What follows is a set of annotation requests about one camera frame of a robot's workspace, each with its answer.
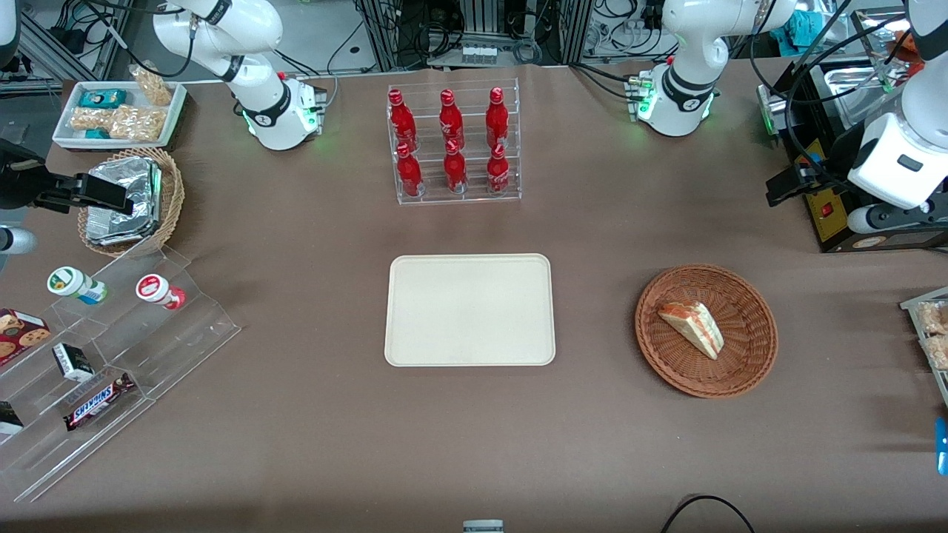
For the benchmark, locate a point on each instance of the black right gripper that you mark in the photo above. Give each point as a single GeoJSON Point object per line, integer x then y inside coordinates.
{"type": "Point", "coordinates": [16, 180]}

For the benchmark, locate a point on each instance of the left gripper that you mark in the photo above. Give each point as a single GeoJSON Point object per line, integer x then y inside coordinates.
{"type": "Point", "coordinates": [835, 159]}

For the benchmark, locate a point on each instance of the triangular sandwich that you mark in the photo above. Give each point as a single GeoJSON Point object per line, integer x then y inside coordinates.
{"type": "Point", "coordinates": [692, 329]}

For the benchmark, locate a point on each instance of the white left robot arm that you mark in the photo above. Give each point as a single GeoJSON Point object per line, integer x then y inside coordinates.
{"type": "Point", "coordinates": [685, 52]}

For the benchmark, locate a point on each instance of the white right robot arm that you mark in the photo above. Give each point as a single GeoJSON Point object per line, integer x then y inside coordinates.
{"type": "Point", "coordinates": [259, 44]}

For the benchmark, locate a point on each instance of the white rectangular snack tray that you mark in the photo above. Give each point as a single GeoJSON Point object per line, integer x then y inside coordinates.
{"type": "Point", "coordinates": [67, 133]}

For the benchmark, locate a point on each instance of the tan wicker basket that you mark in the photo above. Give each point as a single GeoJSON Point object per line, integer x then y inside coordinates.
{"type": "Point", "coordinates": [172, 196]}

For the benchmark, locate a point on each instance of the brown wicker basket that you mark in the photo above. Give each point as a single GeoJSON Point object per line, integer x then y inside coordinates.
{"type": "Point", "coordinates": [740, 363]}

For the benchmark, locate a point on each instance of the beige plastic tray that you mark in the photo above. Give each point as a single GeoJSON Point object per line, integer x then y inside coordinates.
{"type": "Point", "coordinates": [469, 309]}

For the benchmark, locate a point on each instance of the foil wrapped food packs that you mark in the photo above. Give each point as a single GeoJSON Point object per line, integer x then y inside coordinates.
{"type": "Point", "coordinates": [122, 222]}

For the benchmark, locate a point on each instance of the black food warmer machine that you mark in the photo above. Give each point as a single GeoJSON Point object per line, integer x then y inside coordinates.
{"type": "Point", "coordinates": [829, 222]}

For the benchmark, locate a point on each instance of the small teal snack packet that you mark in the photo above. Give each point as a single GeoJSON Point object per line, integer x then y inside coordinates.
{"type": "Point", "coordinates": [97, 134]}

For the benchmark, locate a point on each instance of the metal clamp with green light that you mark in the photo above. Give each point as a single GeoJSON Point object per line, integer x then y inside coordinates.
{"type": "Point", "coordinates": [770, 111]}

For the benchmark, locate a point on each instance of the clear bag of rice crackers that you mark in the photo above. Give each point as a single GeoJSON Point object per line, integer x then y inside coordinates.
{"type": "Point", "coordinates": [152, 85]}
{"type": "Point", "coordinates": [90, 118]}
{"type": "Point", "coordinates": [137, 123]}

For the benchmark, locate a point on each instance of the green lid yogurt cup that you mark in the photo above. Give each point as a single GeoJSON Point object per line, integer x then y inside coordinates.
{"type": "Point", "coordinates": [74, 284]}

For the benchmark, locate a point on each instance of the steel warmer pan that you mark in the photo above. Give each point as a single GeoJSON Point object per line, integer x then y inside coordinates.
{"type": "Point", "coordinates": [852, 78]}

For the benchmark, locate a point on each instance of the red lid yogurt cup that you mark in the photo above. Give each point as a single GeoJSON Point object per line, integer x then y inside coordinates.
{"type": "Point", "coordinates": [158, 290]}

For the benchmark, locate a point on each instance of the teal cloth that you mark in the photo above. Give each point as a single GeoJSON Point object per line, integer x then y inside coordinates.
{"type": "Point", "coordinates": [801, 29]}

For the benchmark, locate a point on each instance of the red cookie box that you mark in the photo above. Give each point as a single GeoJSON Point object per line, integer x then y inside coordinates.
{"type": "Point", "coordinates": [21, 334]}

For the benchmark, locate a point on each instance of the small black white box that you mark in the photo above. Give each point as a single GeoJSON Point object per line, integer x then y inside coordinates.
{"type": "Point", "coordinates": [72, 362]}

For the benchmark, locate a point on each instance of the clear acrylic stepped shelf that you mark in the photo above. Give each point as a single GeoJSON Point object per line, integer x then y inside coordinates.
{"type": "Point", "coordinates": [170, 348]}

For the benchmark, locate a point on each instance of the snickers chocolate bar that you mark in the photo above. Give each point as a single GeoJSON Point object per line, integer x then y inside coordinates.
{"type": "Point", "coordinates": [98, 400]}

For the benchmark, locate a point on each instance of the black snack packet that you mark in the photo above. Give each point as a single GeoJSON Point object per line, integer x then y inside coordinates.
{"type": "Point", "coordinates": [9, 420]}

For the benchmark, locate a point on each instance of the blue plastic object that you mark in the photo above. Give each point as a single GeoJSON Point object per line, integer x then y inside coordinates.
{"type": "Point", "coordinates": [942, 446]}

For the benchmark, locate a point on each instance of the red cola bottle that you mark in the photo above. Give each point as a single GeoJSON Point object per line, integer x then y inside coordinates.
{"type": "Point", "coordinates": [455, 169]}
{"type": "Point", "coordinates": [498, 172]}
{"type": "Point", "coordinates": [497, 117]}
{"type": "Point", "coordinates": [408, 172]}
{"type": "Point", "coordinates": [449, 118]}
{"type": "Point", "coordinates": [402, 118]}

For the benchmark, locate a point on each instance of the clear acrylic bottle rack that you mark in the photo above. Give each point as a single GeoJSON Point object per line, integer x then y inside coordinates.
{"type": "Point", "coordinates": [474, 194]}

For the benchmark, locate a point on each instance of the white power strip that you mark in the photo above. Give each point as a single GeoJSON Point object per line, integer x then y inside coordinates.
{"type": "Point", "coordinates": [478, 55]}

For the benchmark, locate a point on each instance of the grey device edge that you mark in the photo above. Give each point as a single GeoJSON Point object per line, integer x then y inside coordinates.
{"type": "Point", "coordinates": [483, 526]}

